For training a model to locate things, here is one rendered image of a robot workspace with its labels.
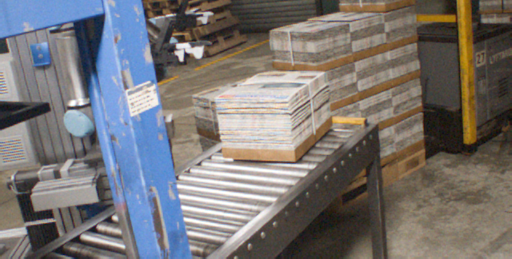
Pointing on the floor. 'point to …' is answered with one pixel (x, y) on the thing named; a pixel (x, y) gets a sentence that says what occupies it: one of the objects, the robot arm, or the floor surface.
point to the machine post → (131, 121)
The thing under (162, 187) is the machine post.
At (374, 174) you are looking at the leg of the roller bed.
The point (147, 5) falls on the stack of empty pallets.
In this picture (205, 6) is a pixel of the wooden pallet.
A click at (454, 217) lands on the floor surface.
